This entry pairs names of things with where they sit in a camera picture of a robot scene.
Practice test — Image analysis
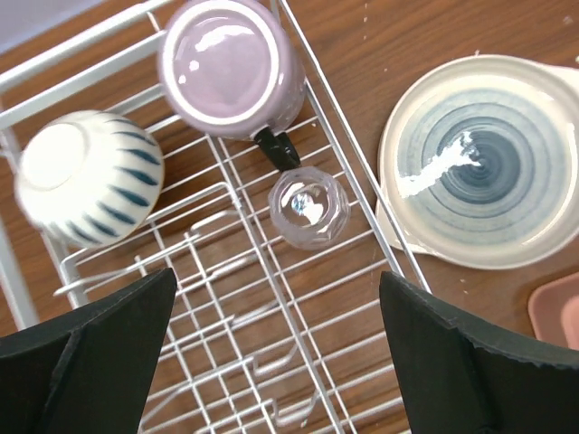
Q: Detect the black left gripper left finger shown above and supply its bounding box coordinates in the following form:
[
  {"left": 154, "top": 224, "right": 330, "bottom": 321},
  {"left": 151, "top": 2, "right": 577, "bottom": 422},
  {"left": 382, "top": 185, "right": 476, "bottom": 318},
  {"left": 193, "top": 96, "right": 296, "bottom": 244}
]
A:
[{"left": 1, "top": 269, "right": 176, "bottom": 433}]

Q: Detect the purple translucent measuring cup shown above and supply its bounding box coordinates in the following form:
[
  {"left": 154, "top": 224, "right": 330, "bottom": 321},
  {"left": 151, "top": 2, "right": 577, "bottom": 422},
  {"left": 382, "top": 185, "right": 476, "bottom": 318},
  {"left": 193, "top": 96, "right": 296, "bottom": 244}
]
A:
[{"left": 157, "top": 0, "right": 306, "bottom": 172}]

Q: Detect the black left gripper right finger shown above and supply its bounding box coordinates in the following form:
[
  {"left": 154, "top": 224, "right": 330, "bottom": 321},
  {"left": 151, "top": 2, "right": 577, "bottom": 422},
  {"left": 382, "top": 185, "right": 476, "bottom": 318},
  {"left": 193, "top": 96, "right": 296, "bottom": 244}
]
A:
[{"left": 379, "top": 271, "right": 578, "bottom": 433}]

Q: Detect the cream plate with blue swirl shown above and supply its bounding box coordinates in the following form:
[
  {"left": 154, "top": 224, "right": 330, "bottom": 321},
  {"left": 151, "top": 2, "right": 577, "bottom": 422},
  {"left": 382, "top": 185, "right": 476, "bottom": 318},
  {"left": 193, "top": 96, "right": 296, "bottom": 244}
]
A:
[{"left": 375, "top": 54, "right": 578, "bottom": 269}]

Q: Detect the pink plastic tray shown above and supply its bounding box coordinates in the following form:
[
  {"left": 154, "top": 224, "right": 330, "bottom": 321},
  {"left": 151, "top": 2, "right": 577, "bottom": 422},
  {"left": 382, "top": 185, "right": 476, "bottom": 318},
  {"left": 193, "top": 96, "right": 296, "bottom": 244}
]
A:
[{"left": 527, "top": 273, "right": 578, "bottom": 350}]

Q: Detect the white bowl with blue dashes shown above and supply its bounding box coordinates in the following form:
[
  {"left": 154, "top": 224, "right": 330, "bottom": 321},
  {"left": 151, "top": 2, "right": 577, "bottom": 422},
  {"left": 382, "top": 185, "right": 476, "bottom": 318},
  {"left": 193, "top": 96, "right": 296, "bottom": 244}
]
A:
[{"left": 14, "top": 110, "right": 165, "bottom": 249}]

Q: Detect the white wire dish rack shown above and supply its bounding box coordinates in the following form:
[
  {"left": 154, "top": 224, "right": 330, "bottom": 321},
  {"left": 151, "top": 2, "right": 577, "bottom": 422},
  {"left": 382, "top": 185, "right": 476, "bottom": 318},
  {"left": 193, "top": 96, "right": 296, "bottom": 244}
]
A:
[{"left": 1, "top": 1, "right": 414, "bottom": 433}]

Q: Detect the small clear glass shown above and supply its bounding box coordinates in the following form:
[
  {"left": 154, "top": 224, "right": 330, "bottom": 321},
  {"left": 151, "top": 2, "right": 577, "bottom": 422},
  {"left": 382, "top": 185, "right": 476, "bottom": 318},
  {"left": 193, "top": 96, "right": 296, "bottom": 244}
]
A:
[{"left": 268, "top": 166, "right": 350, "bottom": 250}]

